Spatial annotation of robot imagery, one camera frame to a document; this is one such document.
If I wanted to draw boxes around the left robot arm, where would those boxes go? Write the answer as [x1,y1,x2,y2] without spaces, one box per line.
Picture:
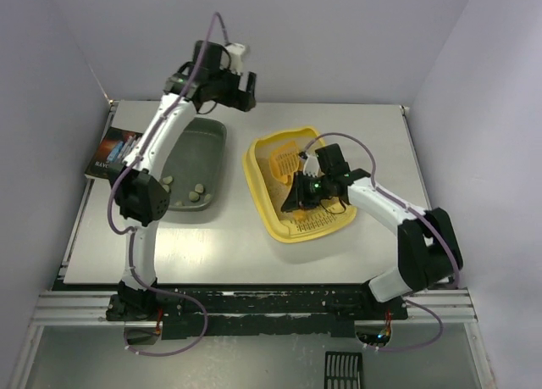
[106,41,257,321]

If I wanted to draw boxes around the orange litter scoop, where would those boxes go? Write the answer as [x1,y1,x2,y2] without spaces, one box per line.
[268,139,310,221]

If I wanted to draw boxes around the aluminium frame rail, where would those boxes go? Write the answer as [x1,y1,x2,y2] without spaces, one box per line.
[32,288,478,325]

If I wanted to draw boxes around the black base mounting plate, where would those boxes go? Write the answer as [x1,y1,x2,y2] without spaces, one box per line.
[105,283,412,340]

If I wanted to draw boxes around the book with markers cover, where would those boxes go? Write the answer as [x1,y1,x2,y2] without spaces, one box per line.
[85,126,142,179]

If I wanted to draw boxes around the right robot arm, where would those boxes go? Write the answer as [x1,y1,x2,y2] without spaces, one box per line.
[281,144,462,303]

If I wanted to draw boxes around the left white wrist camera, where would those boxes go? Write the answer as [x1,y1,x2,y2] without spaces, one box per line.
[225,43,250,75]

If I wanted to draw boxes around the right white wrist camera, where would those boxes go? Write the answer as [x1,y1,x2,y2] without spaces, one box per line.
[299,152,320,177]

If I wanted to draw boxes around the beige litter pellets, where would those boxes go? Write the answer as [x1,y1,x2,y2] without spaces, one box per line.
[257,158,324,220]

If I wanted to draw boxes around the yellow litter box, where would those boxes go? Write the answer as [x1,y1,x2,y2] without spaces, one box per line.
[242,126,357,243]

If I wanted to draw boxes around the dark grey plastic tray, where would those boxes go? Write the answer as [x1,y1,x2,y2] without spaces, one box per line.
[162,117,227,212]

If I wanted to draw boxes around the black vent grille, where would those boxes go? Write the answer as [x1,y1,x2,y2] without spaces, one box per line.
[324,351,364,389]

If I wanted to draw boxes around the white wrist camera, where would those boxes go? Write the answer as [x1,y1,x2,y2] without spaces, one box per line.
[225,43,250,75]
[299,152,320,177]

